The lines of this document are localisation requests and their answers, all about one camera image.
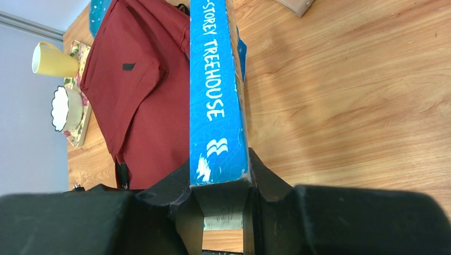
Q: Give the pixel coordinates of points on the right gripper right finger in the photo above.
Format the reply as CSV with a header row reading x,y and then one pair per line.
x,y
311,219

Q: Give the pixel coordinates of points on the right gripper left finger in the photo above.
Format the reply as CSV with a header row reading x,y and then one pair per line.
x,y
164,219

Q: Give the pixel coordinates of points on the blue comic book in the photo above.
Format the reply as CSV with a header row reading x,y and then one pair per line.
x,y
218,147

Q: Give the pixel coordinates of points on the red backpack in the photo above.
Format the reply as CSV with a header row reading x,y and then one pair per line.
x,y
137,80

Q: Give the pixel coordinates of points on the white scalloped bowl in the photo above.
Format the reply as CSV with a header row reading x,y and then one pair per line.
x,y
67,109

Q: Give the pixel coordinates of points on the yellow mug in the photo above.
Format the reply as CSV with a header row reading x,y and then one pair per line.
x,y
49,60

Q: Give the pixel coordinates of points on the blue polka dot plate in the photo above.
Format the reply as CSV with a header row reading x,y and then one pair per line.
x,y
97,11

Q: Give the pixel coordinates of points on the brown leather wallet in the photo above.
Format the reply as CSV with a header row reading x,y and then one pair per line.
x,y
299,7

